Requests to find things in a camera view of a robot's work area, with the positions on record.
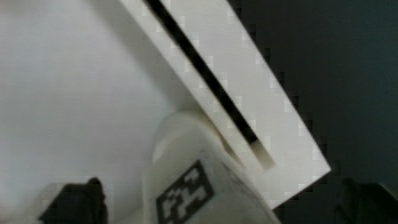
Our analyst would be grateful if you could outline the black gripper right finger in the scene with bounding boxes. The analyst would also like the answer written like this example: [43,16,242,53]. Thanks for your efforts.
[332,178,398,224]

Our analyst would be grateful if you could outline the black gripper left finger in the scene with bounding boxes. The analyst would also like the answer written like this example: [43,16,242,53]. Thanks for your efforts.
[39,178,108,224]

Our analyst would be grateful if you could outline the white leg with tag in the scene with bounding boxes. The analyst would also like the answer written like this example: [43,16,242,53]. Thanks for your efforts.
[142,111,281,224]

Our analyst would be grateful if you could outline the white U-shaped fence frame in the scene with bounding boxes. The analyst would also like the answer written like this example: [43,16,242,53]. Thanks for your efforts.
[140,0,332,210]

